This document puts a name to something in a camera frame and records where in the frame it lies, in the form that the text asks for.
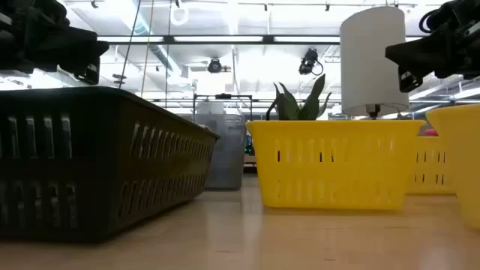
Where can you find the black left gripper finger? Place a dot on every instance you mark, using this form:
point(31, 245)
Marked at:
point(89, 73)
point(82, 47)

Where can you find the green background object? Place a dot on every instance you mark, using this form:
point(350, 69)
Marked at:
point(249, 148)

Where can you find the yellow slotted plastic basket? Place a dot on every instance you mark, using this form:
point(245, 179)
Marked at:
point(465, 157)
point(431, 165)
point(330, 180)

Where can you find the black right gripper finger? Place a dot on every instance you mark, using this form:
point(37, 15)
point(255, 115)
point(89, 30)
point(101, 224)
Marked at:
point(408, 80)
point(423, 56)

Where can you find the white background container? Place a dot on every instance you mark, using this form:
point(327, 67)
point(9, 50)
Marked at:
point(210, 108)

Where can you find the grey translucent plastic basket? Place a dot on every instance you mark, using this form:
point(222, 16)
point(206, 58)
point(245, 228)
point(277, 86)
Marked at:
point(228, 157)

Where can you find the black round ceiling spotlight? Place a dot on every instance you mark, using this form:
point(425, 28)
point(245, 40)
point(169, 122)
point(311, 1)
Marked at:
point(214, 66)

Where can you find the black slotted plastic basket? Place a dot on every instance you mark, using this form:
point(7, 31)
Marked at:
point(93, 168)

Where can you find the green snake plant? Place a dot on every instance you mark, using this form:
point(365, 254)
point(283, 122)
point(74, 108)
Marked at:
point(311, 105)

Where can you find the red background bin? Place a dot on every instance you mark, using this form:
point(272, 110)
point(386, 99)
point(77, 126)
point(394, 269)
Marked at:
point(431, 132)

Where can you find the white shade wooden base lamp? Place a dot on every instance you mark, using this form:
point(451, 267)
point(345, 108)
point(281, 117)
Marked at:
point(371, 60)

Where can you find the black ceiling light rail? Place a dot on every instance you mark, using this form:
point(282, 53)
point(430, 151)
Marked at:
point(168, 39)

